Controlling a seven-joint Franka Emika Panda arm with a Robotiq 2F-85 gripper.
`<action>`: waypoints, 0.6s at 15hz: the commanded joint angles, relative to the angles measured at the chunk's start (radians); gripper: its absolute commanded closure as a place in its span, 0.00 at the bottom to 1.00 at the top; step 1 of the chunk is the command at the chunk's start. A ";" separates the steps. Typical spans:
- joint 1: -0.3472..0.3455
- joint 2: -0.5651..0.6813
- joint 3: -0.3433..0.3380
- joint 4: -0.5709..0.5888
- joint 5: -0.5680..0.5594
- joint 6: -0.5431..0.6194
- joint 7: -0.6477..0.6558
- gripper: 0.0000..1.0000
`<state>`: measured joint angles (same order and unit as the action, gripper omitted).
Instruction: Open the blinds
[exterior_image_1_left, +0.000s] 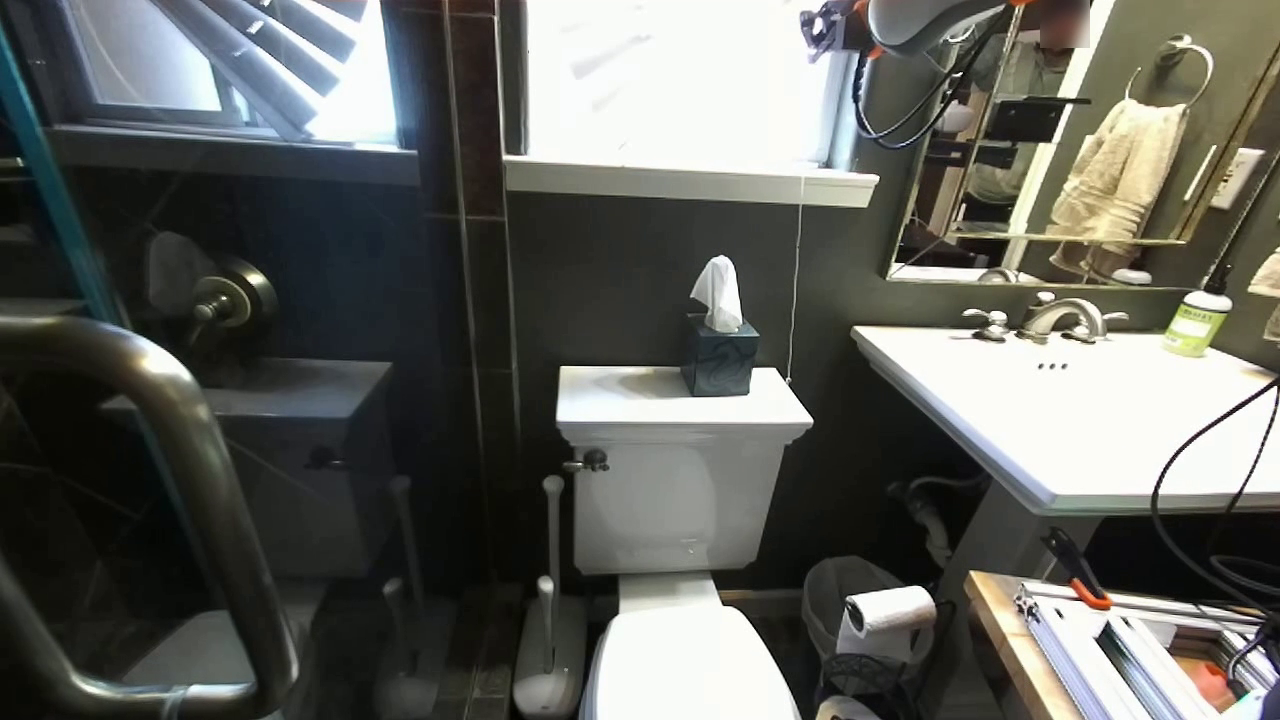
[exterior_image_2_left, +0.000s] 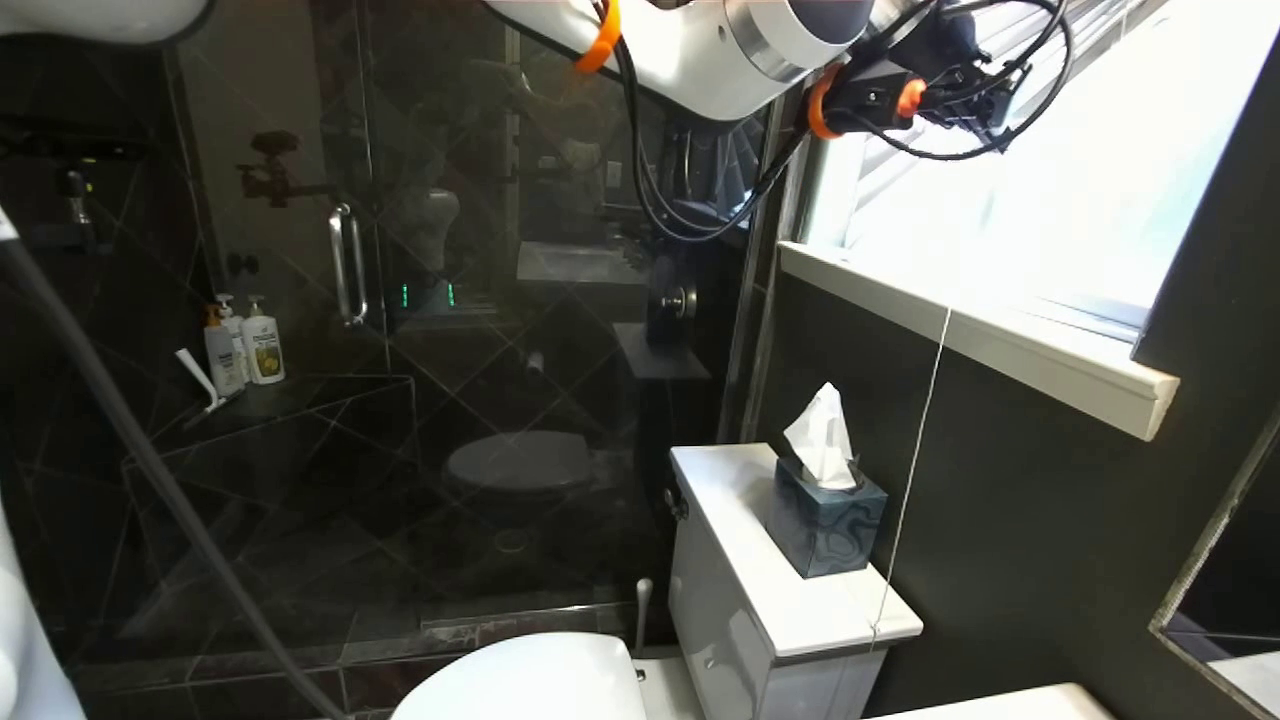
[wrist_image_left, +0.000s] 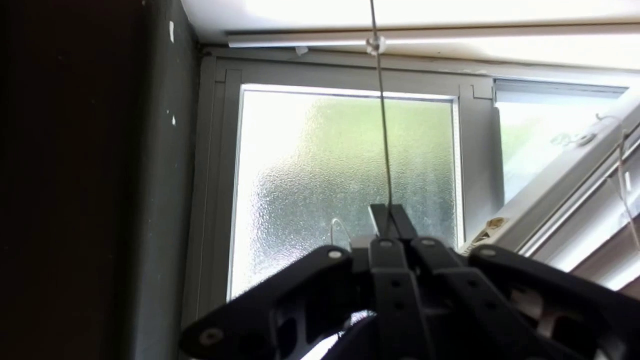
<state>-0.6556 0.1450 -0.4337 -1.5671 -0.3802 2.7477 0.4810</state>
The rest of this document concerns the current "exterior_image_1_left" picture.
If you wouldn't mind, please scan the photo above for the aluminium frame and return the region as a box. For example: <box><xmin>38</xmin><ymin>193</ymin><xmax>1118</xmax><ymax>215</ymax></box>
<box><xmin>1016</xmin><ymin>572</ymin><xmax>1280</xmax><ymax>720</ymax></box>

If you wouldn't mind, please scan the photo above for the white toilet brush set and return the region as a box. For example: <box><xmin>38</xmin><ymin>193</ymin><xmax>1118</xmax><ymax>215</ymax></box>
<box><xmin>512</xmin><ymin>473</ymin><xmax>591</xmax><ymax>720</ymax></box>

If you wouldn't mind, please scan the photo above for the white tissue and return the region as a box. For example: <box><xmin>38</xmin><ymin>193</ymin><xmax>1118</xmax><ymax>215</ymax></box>
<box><xmin>683</xmin><ymin>252</ymin><xmax>752</xmax><ymax>335</ymax></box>

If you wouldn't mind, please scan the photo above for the white toilet paper roll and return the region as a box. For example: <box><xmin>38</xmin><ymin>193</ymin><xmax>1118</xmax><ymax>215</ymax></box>
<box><xmin>812</xmin><ymin>691</ymin><xmax>888</xmax><ymax>720</ymax></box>
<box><xmin>832</xmin><ymin>580</ymin><xmax>945</xmax><ymax>668</ymax></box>

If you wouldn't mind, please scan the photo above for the white pedestal sink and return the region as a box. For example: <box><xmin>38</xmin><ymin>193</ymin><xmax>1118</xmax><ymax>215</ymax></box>
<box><xmin>853</xmin><ymin>319</ymin><xmax>1280</xmax><ymax>720</ymax></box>

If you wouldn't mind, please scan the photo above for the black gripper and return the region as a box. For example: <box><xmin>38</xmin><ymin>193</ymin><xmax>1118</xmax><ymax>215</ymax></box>
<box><xmin>796</xmin><ymin>0</ymin><xmax>873</xmax><ymax>65</ymax></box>

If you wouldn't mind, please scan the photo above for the green soap bottle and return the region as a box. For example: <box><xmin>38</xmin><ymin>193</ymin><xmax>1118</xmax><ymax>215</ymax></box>
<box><xmin>1166</xmin><ymin>262</ymin><xmax>1239</xmax><ymax>366</ymax></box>

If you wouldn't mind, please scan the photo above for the metal shower door handle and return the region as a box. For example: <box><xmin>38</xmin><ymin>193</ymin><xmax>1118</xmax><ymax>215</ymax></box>
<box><xmin>0</xmin><ymin>310</ymin><xmax>310</xmax><ymax>720</ymax></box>

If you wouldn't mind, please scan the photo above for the glass shower door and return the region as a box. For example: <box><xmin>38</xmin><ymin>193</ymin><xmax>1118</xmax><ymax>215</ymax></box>
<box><xmin>0</xmin><ymin>0</ymin><xmax>323</xmax><ymax>720</ymax></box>

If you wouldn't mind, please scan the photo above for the small white container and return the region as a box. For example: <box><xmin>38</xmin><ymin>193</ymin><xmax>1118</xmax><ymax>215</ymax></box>
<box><xmin>1246</xmin><ymin>243</ymin><xmax>1280</xmax><ymax>305</ymax></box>

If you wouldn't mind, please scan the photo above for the black cable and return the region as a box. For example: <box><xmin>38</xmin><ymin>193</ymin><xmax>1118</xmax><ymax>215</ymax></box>
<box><xmin>1149</xmin><ymin>372</ymin><xmax>1280</xmax><ymax>611</ymax></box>
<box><xmin>850</xmin><ymin>33</ymin><xmax>1007</xmax><ymax>157</ymax></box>

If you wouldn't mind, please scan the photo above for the grey sink supply pipe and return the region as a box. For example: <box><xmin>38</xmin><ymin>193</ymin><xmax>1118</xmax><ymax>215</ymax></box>
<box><xmin>888</xmin><ymin>473</ymin><xmax>967</xmax><ymax>578</ymax></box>

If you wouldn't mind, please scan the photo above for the orange-handled tool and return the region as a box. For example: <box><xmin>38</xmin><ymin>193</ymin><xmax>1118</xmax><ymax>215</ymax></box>
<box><xmin>1042</xmin><ymin>530</ymin><xmax>1122</xmax><ymax>616</ymax></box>

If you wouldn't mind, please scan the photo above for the wooden board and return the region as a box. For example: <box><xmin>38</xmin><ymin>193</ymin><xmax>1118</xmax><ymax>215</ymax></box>
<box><xmin>963</xmin><ymin>569</ymin><xmax>1092</xmax><ymax>720</ymax></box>

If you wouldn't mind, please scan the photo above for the dark teal tissue box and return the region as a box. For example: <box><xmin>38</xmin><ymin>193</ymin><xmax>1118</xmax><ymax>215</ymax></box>
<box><xmin>680</xmin><ymin>311</ymin><xmax>763</xmax><ymax>401</ymax></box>

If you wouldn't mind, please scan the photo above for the chrome faucet spout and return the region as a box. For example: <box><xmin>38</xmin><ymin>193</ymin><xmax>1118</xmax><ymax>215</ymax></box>
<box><xmin>1020</xmin><ymin>294</ymin><xmax>1111</xmax><ymax>350</ymax></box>

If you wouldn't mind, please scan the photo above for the bronze shower valve knob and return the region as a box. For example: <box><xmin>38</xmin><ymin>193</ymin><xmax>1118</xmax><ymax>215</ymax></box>
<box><xmin>184</xmin><ymin>255</ymin><xmax>285</xmax><ymax>343</ymax></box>

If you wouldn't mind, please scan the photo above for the wall mirror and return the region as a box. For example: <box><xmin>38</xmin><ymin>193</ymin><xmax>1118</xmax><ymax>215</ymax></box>
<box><xmin>886</xmin><ymin>0</ymin><xmax>1280</xmax><ymax>298</ymax></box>

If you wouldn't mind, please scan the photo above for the black mesh trash can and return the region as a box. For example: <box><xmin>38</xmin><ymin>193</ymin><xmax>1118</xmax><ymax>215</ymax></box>
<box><xmin>802</xmin><ymin>554</ymin><xmax>942</xmax><ymax>711</ymax></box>

